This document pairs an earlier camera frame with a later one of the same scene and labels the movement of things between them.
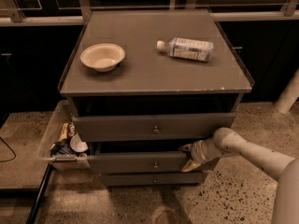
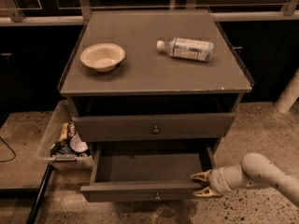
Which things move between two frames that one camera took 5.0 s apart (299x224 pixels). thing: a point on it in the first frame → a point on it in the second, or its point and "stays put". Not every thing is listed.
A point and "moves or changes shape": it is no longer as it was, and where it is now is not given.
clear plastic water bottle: (188, 49) stays put
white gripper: (197, 154) → (217, 180)
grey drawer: (138, 162) moves or changes shape
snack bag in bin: (67, 130) stays put
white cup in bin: (78, 145) stays put
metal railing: (9, 13) stays put
